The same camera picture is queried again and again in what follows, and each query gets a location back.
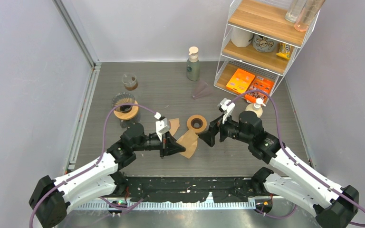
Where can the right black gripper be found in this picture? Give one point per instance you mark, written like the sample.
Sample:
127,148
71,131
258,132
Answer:
208,136

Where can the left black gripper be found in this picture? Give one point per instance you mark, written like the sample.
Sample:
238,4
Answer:
168,145

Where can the small wooden ring holder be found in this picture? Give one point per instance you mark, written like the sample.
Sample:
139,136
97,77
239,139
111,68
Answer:
197,123

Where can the large wooden ring holder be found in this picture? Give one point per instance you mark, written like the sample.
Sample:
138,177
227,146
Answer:
129,115

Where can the dark ribbed glass dripper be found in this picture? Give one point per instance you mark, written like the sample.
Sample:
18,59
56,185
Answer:
122,98

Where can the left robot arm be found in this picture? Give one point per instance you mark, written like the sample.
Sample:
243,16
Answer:
53,199

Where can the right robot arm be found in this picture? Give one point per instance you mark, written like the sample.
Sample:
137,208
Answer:
327,201

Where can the pink glass dripper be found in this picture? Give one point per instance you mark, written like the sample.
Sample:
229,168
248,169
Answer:
202,89

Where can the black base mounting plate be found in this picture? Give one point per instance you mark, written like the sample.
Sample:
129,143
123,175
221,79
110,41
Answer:
188,189

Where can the glass carafe server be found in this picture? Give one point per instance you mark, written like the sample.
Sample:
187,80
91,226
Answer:
129,122

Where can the cream pump bottle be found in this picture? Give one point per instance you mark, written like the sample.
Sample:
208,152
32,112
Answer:
256,107

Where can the orange box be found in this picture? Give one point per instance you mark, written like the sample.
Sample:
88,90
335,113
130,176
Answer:
240,81

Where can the green pump bottle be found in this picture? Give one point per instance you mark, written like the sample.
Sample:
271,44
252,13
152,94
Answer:
193,64

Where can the orange snack packet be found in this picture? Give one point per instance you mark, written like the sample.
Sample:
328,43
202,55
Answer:
259,83

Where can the small glass with wood band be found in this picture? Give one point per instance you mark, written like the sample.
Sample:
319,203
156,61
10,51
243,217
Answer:
130,81

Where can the white paper roll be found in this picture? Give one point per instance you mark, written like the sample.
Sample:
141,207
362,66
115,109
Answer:
241,38

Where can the cartoon printed tin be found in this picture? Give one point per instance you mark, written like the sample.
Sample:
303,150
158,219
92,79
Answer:
263,44

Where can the yellow snack bag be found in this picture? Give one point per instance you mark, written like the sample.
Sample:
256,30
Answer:
285,51

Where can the clear glass bottle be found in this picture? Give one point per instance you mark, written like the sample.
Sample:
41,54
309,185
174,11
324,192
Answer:
294,10

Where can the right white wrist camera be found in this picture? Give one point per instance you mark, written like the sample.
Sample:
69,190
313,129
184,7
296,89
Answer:
226,106

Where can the white wire wooden shelf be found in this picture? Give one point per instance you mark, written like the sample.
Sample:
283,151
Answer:
265,18

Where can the aluminium frame rail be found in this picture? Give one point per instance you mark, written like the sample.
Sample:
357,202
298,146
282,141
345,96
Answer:
74,23

